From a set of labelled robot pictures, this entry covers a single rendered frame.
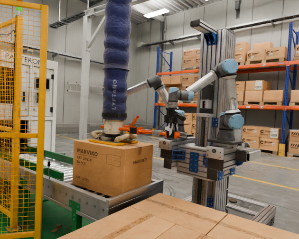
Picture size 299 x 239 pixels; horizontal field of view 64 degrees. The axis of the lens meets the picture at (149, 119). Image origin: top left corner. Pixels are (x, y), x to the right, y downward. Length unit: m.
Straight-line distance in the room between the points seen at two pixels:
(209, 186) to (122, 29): 1.60
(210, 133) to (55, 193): 1.46
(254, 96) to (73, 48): 8.06
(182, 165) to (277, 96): 6.83
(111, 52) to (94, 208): 1.25
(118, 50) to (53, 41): 9.56
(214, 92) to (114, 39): 1.02
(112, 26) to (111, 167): 1.16
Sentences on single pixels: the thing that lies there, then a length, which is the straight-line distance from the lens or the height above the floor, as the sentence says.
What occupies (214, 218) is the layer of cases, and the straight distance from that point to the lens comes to 1.80.
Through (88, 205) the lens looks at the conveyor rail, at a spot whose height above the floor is 0.51.
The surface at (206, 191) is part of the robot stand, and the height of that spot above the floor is 0.54.
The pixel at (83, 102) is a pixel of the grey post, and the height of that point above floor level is 1.34.
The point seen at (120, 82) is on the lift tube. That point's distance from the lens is 2.08.
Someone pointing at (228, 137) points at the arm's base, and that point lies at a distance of 2.04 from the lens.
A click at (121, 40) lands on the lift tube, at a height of 1.84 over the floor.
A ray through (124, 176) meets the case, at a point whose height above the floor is 0.74.
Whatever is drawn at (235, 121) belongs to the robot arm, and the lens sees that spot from 1.89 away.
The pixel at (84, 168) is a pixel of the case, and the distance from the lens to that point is 2.19.
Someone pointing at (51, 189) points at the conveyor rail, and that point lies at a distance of 2.37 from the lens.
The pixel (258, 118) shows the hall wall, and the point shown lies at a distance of 10.26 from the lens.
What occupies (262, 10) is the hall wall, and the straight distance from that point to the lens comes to 11.08.
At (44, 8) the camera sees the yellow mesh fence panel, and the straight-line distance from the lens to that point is 2.37.
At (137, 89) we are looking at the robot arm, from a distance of 2.33.
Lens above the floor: 1.26
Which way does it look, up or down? 2 degrees down
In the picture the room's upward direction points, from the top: 3 degrees clockwise
